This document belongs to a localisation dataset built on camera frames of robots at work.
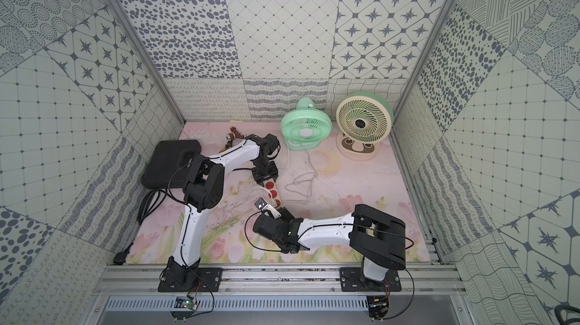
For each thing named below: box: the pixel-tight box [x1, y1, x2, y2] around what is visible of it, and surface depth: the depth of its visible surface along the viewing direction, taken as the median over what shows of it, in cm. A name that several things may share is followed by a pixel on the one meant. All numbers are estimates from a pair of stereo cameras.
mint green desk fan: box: [280, 96, 334, 152], surface depth 93 cm
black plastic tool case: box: [141, 139, 202, 189], surface depth 101 cm
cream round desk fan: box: [335, 91, 395, 161], surface depth 93 cm
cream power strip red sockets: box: [262, 178, 283, 209], surface depth 95 cm
